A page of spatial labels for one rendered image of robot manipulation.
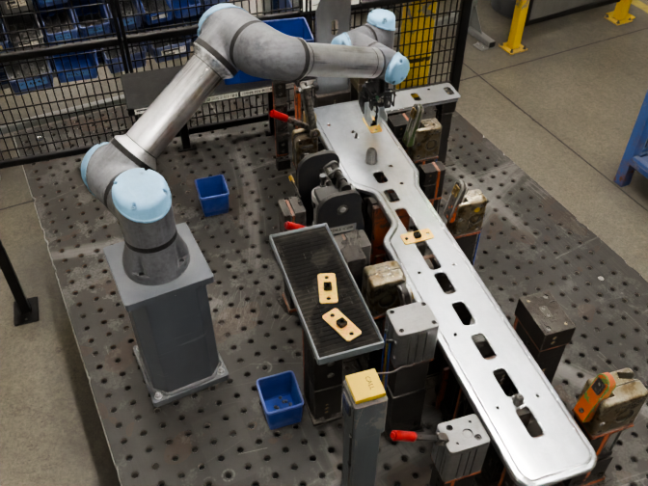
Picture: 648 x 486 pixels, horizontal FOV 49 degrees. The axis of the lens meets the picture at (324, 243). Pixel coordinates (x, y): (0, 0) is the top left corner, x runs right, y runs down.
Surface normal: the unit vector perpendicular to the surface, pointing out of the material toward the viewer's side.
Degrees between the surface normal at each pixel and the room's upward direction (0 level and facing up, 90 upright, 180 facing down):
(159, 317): 90
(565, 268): 0
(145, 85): 0
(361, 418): 90
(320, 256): 0
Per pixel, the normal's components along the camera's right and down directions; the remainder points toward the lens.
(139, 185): 0.09, -0.65
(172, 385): 0.44, 0.63
